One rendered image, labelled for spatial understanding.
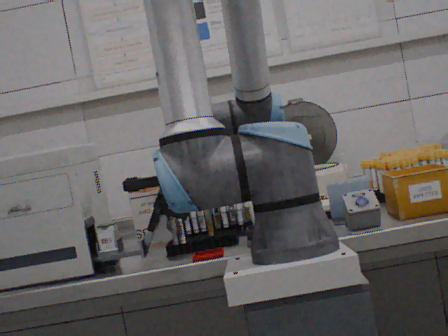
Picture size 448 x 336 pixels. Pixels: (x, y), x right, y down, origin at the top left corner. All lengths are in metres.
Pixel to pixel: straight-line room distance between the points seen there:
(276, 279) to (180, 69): 0.37
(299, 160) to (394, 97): 1.07
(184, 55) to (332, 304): 0.47
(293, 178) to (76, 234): 0.60
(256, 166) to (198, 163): 0.09
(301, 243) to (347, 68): 1.11
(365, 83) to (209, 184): 1.12
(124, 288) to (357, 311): 0.57
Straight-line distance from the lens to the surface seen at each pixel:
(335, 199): 1.52
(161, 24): 1.07
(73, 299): 1.43
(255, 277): 0.97
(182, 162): 1.02
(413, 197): 1.45
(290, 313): 1.00
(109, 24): 2.06
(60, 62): 2.10
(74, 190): 1.42
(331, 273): 0.98
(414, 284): 2.15
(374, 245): 1.38
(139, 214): 1.70
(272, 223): 1.02
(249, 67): 1.22
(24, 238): 1.47
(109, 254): 1.44
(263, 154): 1.02
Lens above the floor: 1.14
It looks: 3 degrees down
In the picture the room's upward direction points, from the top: 10 degrees counter-clockwise
